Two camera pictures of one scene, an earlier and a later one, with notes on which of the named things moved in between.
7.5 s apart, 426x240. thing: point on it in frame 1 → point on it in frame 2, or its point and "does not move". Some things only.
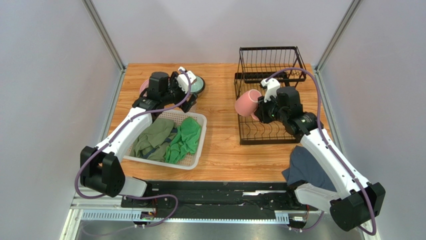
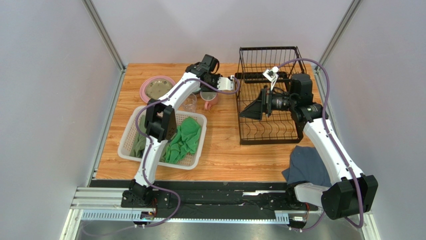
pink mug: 246,103 → 210,97
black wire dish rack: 254,66 does not move
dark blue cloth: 303,167 does not move
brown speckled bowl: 200,91 does not move
